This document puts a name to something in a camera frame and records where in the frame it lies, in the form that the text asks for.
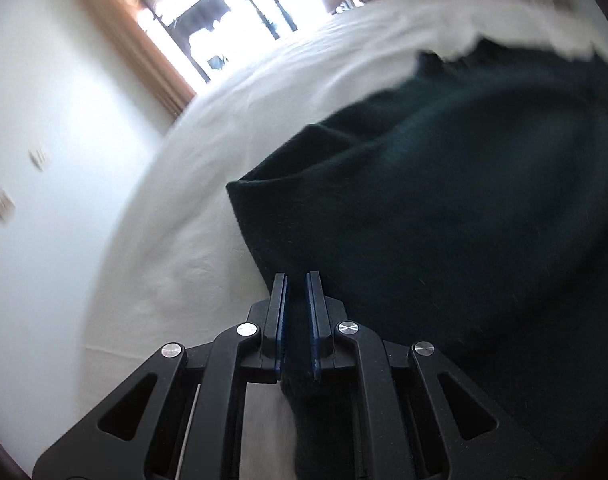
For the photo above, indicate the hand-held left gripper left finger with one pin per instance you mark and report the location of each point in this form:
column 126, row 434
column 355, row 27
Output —
column 282, row 332

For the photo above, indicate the wooden framed window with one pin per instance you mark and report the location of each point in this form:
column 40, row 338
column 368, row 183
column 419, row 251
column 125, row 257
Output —
column 133, row 45

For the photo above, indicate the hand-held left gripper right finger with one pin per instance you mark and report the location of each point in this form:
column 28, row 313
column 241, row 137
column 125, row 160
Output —
column 311, row 332

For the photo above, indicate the white bed sheet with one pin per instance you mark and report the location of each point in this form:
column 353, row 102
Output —
column 183, row 235

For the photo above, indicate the white wall switch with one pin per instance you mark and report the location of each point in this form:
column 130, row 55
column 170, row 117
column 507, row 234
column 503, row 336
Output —
column 1, row 203
column 37, row 157

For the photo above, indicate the small blue hanging garment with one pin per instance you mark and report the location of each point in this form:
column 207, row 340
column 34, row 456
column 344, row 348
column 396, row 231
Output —
column 215, row 61

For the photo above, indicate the dark green fleece garment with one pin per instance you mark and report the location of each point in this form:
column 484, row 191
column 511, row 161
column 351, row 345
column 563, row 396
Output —
column 409, row 210

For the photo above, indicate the dark hanging garment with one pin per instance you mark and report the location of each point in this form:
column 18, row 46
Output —
column 201, row 12

